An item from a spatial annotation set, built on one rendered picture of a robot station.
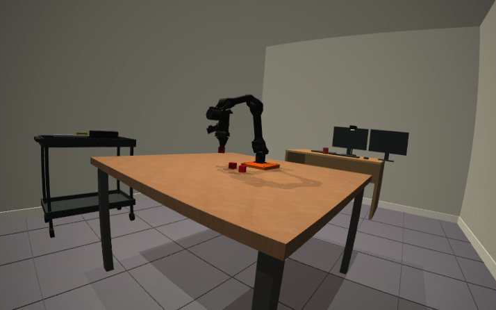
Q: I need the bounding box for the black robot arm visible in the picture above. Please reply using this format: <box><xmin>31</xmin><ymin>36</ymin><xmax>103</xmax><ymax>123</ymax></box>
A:
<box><xmin>206</xmin><ymin>95</ymin><xmax>269</xmax><ymax>164</ymax></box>

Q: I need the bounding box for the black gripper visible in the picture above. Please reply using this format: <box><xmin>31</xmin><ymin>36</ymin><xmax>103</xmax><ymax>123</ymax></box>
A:
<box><xmin>215</xmin><ymin>121</ymin><xmax>230</xmax><ymax>150</ymax></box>

